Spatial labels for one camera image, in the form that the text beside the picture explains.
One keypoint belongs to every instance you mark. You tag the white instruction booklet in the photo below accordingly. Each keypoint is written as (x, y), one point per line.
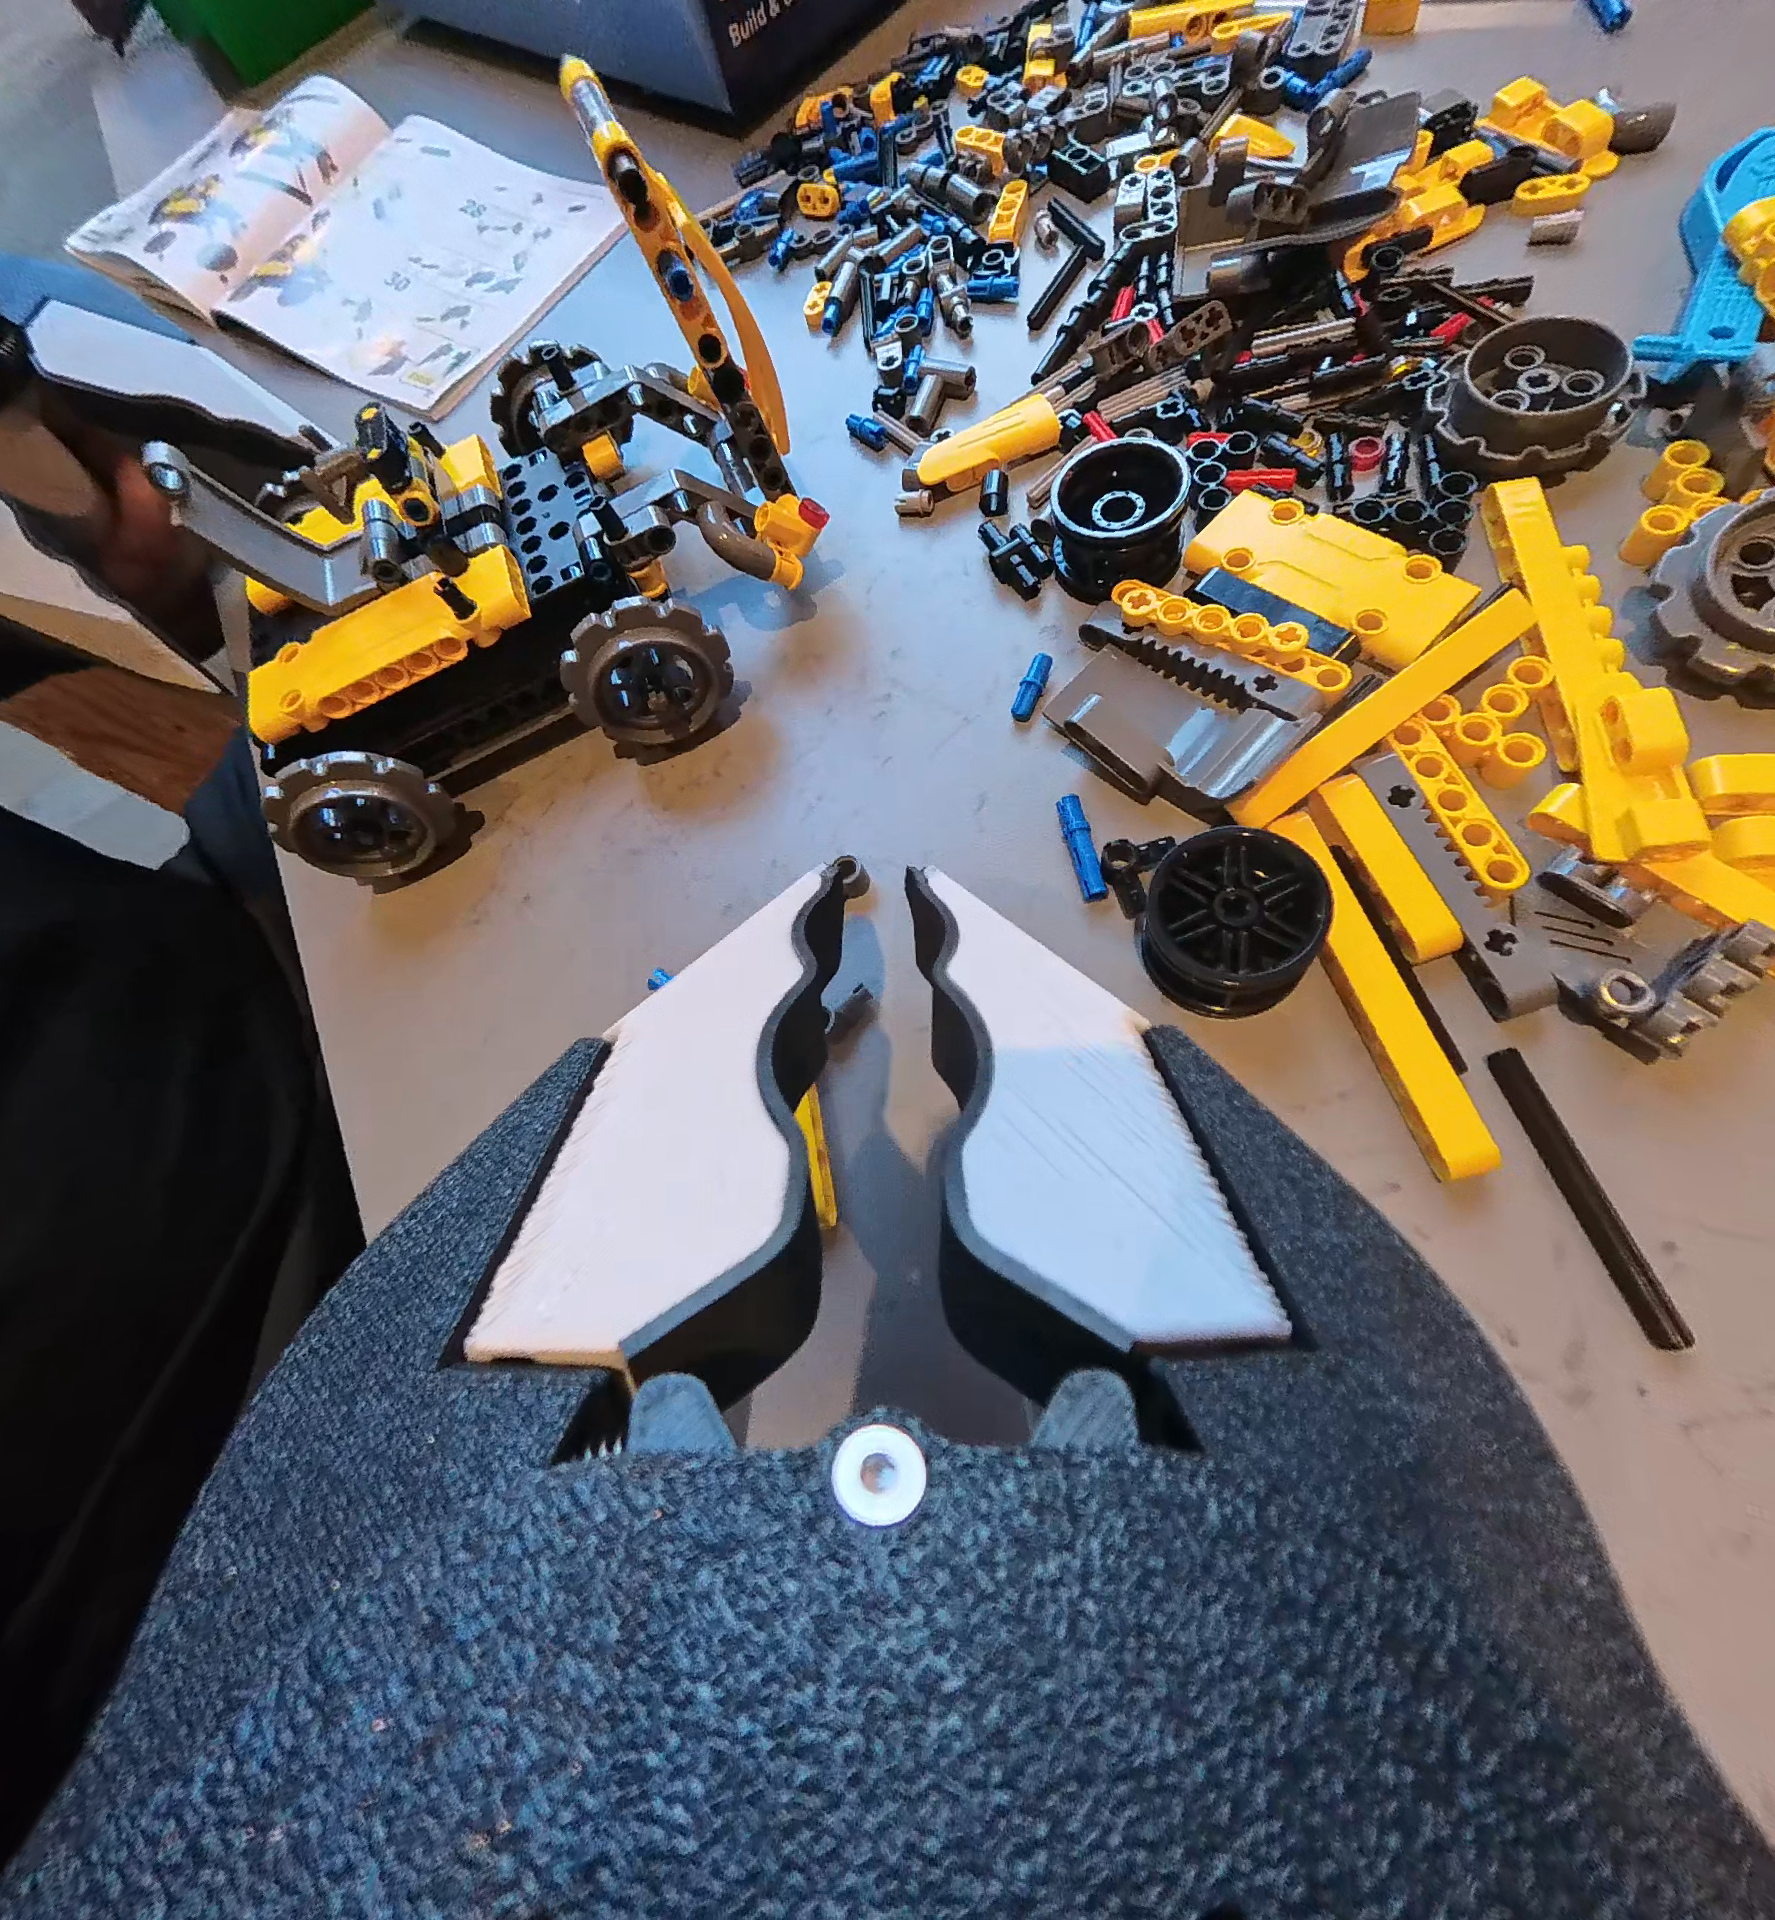
(379, 258)

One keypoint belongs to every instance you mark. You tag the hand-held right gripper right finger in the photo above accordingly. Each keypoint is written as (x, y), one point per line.
(1114, 1188)

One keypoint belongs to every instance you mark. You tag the heap of yellow building beams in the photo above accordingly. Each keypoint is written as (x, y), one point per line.
(1429, 693)

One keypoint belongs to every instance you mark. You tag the black toy wheel rim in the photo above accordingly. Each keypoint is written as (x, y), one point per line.
(1232, 919)
(1117, 507)

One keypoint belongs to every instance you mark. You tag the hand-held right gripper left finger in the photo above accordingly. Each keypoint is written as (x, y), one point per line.
(647, 1188)

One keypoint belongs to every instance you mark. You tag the pile of small building pieces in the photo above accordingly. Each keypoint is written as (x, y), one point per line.
(1124, 220)

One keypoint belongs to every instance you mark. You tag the grey desk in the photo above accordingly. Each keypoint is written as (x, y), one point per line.
(886, 722)

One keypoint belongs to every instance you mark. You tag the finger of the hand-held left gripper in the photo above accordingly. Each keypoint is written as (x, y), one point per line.
(30, 535)
(152, 388)

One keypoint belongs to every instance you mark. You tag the light blue brick separator tool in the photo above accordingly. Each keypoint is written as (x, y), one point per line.
(1729, 220)

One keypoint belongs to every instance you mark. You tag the green storage bin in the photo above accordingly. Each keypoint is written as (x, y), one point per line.
(255, 37)

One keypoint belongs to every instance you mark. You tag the yellow black toy vehicle model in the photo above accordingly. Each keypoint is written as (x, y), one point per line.
(408, 615)

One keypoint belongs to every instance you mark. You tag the dark grey toothed wheel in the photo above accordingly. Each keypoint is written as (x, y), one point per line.
(1538, 388)
(1764, 590)

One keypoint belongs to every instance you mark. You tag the person's body in dark clothes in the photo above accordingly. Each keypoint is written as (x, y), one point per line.
(77, 1200)

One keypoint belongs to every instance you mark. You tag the dark blue cardboard kit box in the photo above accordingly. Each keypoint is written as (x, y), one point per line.
(647, 44)

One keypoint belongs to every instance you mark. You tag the long black axle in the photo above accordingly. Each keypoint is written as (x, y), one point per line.
(1585, 1190)

